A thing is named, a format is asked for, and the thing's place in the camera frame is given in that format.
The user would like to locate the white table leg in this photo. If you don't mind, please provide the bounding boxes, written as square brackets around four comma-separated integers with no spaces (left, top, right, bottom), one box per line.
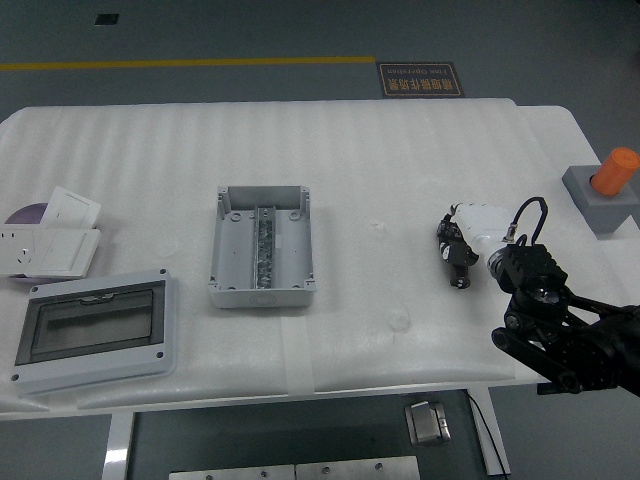
[469,387,512,476]
[103,412,137,480]

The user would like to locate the white switch plate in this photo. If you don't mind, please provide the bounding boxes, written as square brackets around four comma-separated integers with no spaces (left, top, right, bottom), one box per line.
[40,185,103,231]
[30,227,103,280]

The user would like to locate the metal mounting rail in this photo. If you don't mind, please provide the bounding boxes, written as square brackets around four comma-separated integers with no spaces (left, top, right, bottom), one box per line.
[252,204,277,290]

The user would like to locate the grey open junction box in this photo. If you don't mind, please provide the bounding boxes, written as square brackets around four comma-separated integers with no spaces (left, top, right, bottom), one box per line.
[208,184,318,309]

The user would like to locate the white foam mat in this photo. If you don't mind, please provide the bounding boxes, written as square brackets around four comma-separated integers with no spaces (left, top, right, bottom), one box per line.
[0,97,541,414]

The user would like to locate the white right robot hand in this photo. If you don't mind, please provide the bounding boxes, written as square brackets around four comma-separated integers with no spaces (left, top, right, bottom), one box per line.
[434,201,517,281]

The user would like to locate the black floor sign orange text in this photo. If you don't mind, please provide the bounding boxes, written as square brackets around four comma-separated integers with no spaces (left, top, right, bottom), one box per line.
[377,61,466,99]

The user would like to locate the grey metal plate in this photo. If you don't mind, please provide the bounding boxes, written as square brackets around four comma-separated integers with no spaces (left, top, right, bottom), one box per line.
[295,457,420,480]
[168,464,296,480]

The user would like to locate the thin black cable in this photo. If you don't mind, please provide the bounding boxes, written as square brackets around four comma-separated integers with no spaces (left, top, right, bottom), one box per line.
[467,392,506,476]

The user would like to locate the orange cylinder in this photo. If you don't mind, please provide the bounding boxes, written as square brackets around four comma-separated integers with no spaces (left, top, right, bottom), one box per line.
[593,147,640,197]

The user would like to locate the silver metal bracket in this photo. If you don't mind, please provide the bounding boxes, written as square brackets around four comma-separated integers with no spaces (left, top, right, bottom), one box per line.
[403,399,454,447]

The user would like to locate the grey enclosure lid dark window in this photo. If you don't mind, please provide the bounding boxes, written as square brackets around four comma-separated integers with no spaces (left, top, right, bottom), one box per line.
[9,268,179,399]

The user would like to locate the grey block base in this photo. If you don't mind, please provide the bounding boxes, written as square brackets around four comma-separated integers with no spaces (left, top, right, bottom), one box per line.
[562,164,640,240]

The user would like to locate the white wall socket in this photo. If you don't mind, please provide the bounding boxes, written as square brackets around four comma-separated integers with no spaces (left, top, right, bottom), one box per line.
[0,225,44,276]

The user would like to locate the purple disc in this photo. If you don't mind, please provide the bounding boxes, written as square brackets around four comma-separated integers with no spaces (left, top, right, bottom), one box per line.
[3,202,51,284]

